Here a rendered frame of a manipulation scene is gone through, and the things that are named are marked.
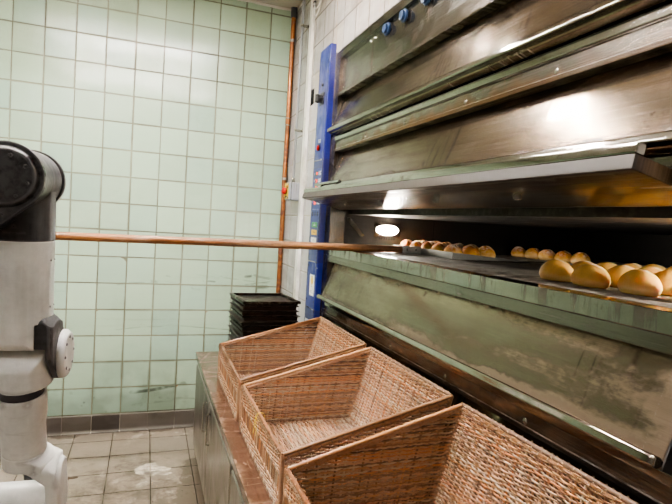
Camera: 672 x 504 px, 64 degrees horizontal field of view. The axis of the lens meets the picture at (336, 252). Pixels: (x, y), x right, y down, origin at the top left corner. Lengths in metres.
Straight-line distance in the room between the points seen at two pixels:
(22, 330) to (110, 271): 2.43
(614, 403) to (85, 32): 3.10
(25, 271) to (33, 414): 0.23
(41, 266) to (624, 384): 1.00
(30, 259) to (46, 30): 2.65
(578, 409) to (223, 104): 2.73
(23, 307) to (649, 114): 1.06
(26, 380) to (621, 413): 0.99
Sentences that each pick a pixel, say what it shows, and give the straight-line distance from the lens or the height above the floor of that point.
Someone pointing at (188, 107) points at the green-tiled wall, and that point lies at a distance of 3.37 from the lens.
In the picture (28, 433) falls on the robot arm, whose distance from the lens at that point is 1.00.
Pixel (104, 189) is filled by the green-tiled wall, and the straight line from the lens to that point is 3.31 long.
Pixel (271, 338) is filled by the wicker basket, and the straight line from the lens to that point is 2.47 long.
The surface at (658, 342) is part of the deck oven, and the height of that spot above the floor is 1.13.
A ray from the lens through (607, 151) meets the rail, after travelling 0.96.
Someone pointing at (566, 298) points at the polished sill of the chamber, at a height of 1.17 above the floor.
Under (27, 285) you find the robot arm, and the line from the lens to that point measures 0.90.
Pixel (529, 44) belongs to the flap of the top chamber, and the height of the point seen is 1.71.
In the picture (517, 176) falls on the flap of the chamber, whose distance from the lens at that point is 1.10.
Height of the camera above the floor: 1.29
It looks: 3 degrees down
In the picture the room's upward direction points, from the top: 4 degrees clockwise
